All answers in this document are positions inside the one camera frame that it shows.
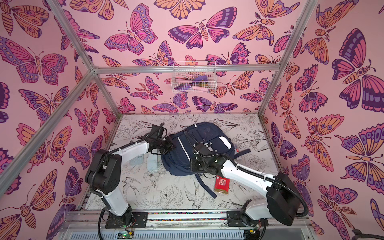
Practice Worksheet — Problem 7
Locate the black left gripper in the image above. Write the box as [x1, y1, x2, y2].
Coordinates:
[156, 137, 178, 156]

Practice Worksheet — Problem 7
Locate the pale green ruler case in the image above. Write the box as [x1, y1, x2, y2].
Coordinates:
[147, 154, 159, 173]

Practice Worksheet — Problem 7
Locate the navy blue backpack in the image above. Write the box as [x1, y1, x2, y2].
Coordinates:
[161, 122, 251, 199]

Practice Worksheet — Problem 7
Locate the red pencil case package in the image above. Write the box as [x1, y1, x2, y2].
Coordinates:
[214, 176, 230, 195]

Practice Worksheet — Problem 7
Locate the grey scientific calculator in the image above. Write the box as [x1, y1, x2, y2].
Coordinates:
[129, 155, 144, 166]

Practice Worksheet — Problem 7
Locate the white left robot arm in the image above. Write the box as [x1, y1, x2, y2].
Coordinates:
[86, 123, 174, 227]

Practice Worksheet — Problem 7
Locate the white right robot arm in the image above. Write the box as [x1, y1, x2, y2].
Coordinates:
[184, 132, 309, 226]

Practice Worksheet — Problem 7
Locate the pink item in basket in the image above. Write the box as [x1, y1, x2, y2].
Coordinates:
[191, 86, 209, 93]

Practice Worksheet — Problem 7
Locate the purple item in basket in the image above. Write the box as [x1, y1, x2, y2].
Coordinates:
[192, 75, 208, 82]

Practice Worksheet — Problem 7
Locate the green circuit board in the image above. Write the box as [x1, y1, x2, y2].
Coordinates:
[117, 231, 133, 240]

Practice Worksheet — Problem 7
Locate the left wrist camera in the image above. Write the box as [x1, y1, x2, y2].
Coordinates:
[149, 125, 167, 140]

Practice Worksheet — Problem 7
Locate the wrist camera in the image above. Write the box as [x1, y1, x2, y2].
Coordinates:
[195, 143, 211, 156]
[149, 125, 167, 140]

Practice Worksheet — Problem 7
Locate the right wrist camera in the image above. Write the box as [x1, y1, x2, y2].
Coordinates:
[195, 143, 211, 156]

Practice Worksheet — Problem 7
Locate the white wire wall basket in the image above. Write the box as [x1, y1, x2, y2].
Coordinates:
[170, 60, 218, 94]

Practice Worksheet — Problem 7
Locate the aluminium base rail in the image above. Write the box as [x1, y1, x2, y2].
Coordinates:
[59, 208, 271, 240]

